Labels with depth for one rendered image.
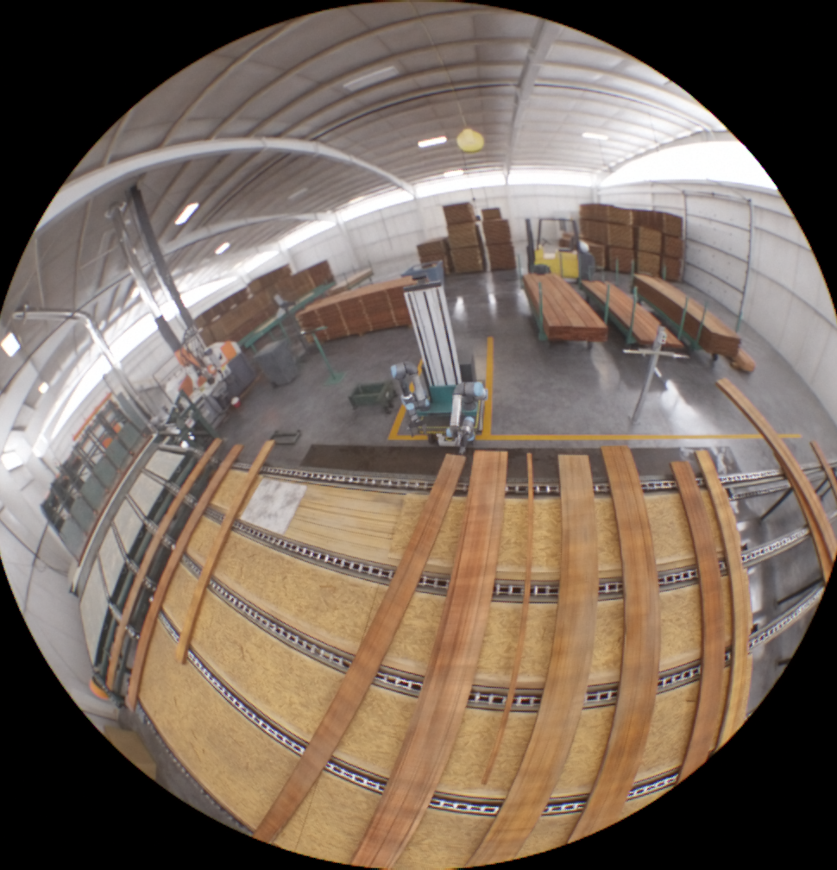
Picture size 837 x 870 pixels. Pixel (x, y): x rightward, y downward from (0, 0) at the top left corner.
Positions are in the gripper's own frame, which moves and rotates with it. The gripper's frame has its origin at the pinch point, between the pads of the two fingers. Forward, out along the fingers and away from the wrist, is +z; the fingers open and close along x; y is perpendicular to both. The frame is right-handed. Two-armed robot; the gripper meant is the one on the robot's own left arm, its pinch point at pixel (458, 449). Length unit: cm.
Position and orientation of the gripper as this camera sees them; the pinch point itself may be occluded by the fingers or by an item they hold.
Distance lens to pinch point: 188.2
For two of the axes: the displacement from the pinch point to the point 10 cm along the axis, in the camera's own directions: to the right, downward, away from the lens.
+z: -3.7, 7.1, -5.9
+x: 2.4, 6.9, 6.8
